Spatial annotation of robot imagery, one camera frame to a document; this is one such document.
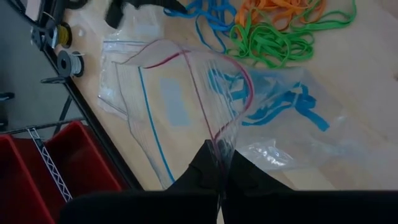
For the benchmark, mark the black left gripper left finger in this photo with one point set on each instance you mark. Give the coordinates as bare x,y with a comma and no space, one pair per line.
199,180

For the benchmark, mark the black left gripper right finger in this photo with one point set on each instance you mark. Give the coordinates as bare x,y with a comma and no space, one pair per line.
248,186

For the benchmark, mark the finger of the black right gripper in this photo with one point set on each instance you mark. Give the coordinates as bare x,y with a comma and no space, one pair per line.
114,14
155,3

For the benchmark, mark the clear plastic zipper bag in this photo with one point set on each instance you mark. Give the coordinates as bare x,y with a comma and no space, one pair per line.
280,149
115,87

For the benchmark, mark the blue rubber band pile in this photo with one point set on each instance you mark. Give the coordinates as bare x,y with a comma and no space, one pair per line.
214,18

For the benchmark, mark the blue rubber bands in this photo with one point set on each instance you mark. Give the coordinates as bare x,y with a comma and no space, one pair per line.
311,113

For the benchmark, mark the green rubber band pile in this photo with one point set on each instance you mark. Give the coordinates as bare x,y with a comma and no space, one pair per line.
267,43

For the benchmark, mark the orange rubber band pile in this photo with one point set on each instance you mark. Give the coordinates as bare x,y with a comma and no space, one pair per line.
280,9

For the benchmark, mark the red plastic bin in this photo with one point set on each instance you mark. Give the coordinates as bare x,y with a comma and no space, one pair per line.
18,186
87,161

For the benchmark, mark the black aluminium table frame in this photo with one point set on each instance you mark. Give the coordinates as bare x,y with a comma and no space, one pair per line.
113,155

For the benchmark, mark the black frame bracket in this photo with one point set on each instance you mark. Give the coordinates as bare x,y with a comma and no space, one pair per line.
53,80

